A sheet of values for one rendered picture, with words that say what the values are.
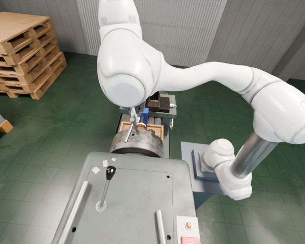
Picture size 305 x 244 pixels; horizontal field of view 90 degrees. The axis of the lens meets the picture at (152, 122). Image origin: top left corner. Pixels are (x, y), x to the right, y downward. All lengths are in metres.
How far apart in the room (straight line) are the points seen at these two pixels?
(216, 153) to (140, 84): 0.93
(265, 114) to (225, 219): 1.65
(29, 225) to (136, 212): 1.64
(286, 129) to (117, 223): 0.62
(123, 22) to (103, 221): 0.60
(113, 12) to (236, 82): 0.46
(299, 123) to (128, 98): 0.50
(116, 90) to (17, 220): 2.06
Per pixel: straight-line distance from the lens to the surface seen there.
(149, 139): 0.81
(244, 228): 2.22
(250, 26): 4.57
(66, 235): 0.64
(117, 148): 0.80
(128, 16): 0.42
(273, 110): 0.63
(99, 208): 0.65
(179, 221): 0.65
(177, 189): 0.68
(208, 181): 1.33
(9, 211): 2.32
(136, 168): 0.69
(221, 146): 1.12
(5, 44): 3.04
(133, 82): 0.26
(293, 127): 0.62
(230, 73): 0.62
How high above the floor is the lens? 1.88
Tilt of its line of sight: 46 degrees down
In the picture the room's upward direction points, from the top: 7 degrees clockwise
